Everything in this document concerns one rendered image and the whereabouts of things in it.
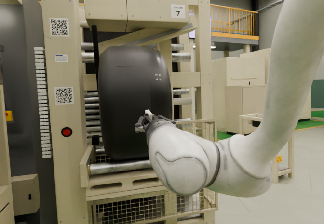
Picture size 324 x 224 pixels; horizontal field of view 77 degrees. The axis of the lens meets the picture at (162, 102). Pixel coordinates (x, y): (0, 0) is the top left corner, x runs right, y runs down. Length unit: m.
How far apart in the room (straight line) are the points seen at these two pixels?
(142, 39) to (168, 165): 1.12
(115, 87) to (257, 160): 0.53
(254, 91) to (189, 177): 5.09
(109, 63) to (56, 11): 0.34
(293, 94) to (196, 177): 0.20
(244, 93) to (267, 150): 4.76
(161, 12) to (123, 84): 0.67
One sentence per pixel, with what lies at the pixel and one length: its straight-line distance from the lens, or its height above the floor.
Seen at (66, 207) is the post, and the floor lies 0.72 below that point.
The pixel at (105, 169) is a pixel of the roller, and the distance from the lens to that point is 0.94.
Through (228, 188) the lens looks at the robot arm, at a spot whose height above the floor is 1.02.
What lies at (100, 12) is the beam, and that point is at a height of 1.67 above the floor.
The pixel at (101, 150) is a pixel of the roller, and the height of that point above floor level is 0.91.
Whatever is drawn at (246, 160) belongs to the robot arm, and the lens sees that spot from 0.45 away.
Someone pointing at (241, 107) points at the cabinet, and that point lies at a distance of 5.15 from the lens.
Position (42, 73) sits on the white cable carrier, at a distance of 1.02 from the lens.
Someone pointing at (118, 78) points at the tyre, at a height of 1.28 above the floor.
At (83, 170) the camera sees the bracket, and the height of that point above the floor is 0.92.
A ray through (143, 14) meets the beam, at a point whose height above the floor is 1.67.
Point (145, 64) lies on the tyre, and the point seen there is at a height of 1.33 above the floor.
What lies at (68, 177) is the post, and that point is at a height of 0.85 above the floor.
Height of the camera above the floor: 1.23
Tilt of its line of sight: 4 degrees down
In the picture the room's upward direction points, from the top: 2 degrees counter-clockwise
